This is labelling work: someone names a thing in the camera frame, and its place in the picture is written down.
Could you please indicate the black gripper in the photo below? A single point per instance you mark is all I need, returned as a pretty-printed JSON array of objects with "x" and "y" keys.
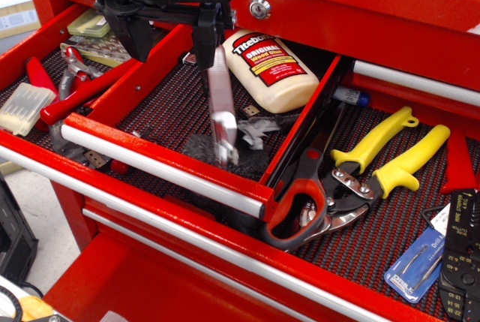
[{"x": 125, "y": 18}]

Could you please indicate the green flat box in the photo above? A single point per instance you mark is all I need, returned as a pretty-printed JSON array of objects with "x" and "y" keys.
[{"x": 90, "y": 24}]

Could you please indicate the small open red drawer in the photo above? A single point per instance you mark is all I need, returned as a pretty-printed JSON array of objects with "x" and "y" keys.
[{"x": 167, "y": 97}]

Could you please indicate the wide open red drawer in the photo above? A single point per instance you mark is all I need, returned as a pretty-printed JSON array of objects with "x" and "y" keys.
[{"x": 181, "y": 265}]

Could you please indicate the small USB dongle upper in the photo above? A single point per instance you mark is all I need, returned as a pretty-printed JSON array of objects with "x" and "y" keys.
[{"x": 189, "y": 59}]

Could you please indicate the dark blade package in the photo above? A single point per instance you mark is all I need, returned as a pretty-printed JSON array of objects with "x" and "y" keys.
[{"x": 106, "y": 50}]

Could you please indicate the silver cabinet lock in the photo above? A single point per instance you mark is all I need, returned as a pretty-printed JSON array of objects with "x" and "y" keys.
[{"x": 260, "y": 9}]

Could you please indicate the black knob with screw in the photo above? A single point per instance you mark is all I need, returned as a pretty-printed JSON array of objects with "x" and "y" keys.
[{"x": 142, "y": 134}]

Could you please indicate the black USB stick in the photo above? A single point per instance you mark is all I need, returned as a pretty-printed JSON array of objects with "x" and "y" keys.
[{"x": 248, "y": 111}]

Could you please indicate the Titebond wood glue bottle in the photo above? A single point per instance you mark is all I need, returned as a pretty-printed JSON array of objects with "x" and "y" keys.
[{"x": 271, "y": 72}]

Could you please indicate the crumpled grey paper scrap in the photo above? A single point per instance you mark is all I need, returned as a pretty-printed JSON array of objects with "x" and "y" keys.
[{"x": 254, "y": 130}]

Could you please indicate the black grip tape piece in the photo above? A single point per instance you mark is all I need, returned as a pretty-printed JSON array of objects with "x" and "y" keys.
[{"x": 251, "y": 163}]

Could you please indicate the clear plastic drill bit case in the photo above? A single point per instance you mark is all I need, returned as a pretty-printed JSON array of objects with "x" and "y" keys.
[{"x": 22, "y": 109}]

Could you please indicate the blue capped marker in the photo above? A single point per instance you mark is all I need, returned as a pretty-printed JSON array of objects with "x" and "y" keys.
[{"x": 352, "y": 96}]

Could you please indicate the red tool chest cabinet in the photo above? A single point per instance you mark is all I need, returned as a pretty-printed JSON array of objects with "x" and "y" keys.
[{"x": 337, "y": 10}]

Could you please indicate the black equipment case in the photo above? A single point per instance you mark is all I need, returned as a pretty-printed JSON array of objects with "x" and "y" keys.
[{"x": 18, "y": 243}]

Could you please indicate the red plastic wedge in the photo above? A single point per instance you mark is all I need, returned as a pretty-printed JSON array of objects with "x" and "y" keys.
[{"x": 459, "y": 172}]

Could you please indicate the blue drill bit package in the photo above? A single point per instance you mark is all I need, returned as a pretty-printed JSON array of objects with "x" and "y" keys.
[{"x": 414, "y": 272}]

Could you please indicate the red handled pliers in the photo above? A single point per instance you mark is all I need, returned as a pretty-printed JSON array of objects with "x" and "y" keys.
[{"x": 80, "y": 84}]

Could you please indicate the red black handled scissors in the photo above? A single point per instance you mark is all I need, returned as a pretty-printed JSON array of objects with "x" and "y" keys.
[{"x": 301, "y": 204}]

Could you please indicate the yellow handled tin snips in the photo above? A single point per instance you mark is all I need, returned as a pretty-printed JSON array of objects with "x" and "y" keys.
[{"x": 367, "y": 174}]

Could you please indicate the black wire stripper tool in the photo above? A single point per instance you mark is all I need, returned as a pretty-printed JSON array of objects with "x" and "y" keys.
[{"x": 459, "y": 276}]

